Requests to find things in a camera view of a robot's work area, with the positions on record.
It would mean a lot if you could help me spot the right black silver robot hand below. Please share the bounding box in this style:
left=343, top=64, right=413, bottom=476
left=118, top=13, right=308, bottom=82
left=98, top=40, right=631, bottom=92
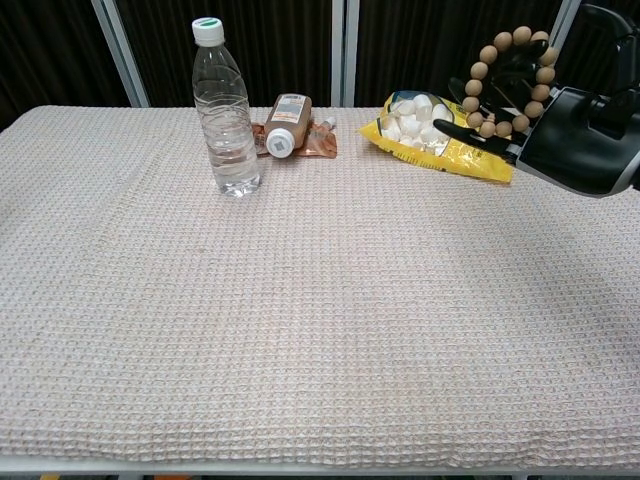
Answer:
left=433, top=4, right=640, bottom=199

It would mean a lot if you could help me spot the wooden bead bracelet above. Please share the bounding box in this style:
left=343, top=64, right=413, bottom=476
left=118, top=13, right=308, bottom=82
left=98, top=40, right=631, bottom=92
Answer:
left=462, top=25, right=560, bottom=139

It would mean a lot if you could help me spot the black curtain panel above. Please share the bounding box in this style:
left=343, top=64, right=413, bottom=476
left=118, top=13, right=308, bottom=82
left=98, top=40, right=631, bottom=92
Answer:
left=114, top=0, right=335, bottom=108
left=558, top=0, right=640, bottom=96
left=355, top=0, right=569, bottom=108
left=0, top=0, right=137, bottom=132

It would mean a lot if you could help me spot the yellow marshmallow bag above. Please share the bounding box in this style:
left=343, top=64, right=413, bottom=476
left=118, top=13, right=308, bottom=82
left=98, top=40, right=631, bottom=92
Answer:
left=357, top=89, right=515, bottom=185

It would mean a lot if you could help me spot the copper foil spout pouch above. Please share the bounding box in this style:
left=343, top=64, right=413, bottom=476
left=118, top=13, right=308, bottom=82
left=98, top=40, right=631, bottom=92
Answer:
left=249, top=117, right=338, bottom=159

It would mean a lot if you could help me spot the brown bottle with white cap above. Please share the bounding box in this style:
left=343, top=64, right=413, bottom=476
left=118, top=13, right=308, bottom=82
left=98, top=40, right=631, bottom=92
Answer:
left=263, top=92, right=313, bottom=160

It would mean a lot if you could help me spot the beige waffle table cloth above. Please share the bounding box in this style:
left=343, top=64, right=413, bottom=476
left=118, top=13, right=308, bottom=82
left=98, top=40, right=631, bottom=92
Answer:
left=0, top=105, right=640, bottom=471

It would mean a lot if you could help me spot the clear plastic water bottle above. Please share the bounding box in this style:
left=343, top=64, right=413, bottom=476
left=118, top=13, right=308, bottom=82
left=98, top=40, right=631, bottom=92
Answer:
left=191, top=16, right=262, bottom=198

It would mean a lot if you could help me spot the aluminium frame post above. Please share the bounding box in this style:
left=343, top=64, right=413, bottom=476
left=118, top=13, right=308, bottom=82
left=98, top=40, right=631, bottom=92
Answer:
left=547, top=0, right=584, bottom=50
left=91, top=0, right=150, bottom=108
left=331, top=0, right=360, bottom=108

